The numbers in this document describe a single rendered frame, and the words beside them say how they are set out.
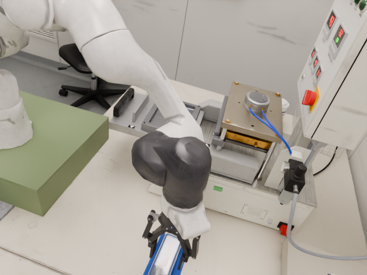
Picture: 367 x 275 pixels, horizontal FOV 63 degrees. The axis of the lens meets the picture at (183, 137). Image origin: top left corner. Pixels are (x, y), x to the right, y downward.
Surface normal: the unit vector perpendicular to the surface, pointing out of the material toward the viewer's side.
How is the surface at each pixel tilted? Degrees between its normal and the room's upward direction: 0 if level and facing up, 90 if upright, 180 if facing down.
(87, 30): 73
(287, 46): 90
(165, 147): 44
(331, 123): 90
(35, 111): 3
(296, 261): 0
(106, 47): 53
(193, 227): 17
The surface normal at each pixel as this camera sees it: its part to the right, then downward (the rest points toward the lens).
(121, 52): 0.60, 0.08
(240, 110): 0.16, -0.76
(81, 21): -0.29, 0.22
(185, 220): 0.22, -0.52
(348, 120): -0.24, 0.59
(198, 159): 0.49, -0.30
